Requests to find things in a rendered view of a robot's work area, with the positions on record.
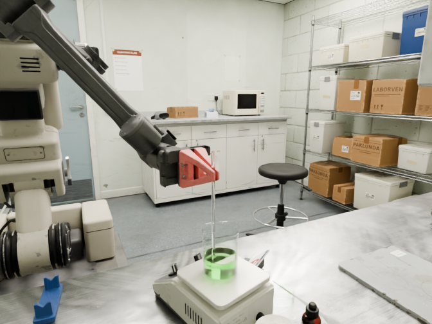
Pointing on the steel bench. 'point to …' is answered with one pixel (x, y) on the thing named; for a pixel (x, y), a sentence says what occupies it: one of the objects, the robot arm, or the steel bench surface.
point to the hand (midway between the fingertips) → (213, 175)
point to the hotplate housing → (163, 290)
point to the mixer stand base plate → (395, 279)
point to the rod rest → (48, 301)
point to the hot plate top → (246, 275)
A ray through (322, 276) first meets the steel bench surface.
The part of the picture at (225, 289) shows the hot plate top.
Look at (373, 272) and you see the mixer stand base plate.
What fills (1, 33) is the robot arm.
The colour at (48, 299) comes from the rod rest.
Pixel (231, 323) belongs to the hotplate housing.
